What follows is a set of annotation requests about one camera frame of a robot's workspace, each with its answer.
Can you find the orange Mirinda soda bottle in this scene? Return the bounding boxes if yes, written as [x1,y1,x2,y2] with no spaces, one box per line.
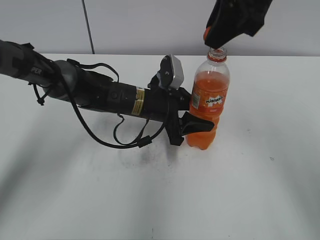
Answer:
[186,47,230,150]

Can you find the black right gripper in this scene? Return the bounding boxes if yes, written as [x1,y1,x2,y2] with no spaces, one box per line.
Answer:
[204,0,272,49]

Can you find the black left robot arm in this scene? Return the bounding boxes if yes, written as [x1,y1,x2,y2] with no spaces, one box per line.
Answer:
[0,41,215,146]

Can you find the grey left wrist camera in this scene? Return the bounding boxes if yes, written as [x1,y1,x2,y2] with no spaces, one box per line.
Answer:
[156,54,184,90]

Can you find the orange bottle cap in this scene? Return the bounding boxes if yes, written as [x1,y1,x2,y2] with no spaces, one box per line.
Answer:
[203,26,212,42]

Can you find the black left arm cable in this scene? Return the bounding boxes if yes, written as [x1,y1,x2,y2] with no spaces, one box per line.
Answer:
[27,58,167,150]

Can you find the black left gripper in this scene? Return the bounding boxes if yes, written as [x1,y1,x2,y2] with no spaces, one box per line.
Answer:
[142,75,215,146]

